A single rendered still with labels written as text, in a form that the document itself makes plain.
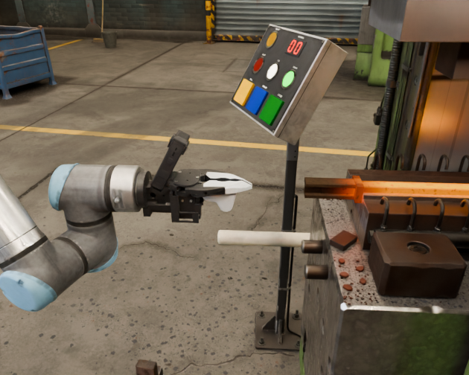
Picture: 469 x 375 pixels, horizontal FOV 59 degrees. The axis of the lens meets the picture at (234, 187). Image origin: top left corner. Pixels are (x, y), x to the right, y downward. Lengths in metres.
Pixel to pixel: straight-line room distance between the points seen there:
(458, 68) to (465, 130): 0.32
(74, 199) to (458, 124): 0.80
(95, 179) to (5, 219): 0.16
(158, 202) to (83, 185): 0.14
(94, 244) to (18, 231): 0.14
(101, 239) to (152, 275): 1.30
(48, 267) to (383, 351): 0.58
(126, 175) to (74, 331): 1.27
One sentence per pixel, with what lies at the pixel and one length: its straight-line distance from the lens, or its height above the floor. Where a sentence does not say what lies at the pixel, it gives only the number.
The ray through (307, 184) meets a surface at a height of 1.01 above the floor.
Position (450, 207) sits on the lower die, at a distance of 0.82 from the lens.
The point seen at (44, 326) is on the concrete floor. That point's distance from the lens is 2.05.
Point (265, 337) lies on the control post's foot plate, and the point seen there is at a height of 0.01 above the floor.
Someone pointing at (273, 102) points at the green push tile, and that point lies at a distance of 1.19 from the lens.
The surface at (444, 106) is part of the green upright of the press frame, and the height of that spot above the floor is 1.10.
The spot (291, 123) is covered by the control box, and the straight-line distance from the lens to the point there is 1.15.
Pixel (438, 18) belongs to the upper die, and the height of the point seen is 1.30.
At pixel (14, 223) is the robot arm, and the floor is 0.98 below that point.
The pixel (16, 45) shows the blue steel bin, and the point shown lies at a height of 0.55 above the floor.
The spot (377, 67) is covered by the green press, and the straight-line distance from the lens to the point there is 5.73.
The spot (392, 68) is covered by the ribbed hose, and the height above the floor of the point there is 1.15.
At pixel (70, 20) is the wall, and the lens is 10.29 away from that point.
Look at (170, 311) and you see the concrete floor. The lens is 1.96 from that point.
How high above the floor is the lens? 1.36
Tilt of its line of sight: 28 degrees down
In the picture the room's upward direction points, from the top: straight up
